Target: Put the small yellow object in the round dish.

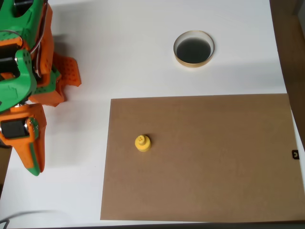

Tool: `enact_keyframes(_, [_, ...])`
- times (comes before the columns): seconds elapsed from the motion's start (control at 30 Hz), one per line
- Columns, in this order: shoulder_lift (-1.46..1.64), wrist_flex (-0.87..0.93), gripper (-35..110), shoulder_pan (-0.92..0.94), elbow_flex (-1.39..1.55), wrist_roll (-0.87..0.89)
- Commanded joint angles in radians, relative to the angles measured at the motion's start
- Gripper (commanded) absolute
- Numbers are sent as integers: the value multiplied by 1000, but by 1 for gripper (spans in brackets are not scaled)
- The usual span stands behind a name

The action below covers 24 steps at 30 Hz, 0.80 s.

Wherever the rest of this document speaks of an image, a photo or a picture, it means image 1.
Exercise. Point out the orange gripper black servo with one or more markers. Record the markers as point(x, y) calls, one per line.
point(15, 129)

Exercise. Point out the small yellow plastic piece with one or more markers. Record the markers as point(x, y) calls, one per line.
point(143, 144)

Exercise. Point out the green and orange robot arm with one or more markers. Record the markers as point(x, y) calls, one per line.
point(16, 83)

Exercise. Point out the orange robot base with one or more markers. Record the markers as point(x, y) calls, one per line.
point(70, 69)

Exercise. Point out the round dish with gold rim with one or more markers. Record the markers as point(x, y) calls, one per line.
point(194, 51)

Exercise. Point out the brown cardboard sheet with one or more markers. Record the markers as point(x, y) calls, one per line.
point(202, 157)

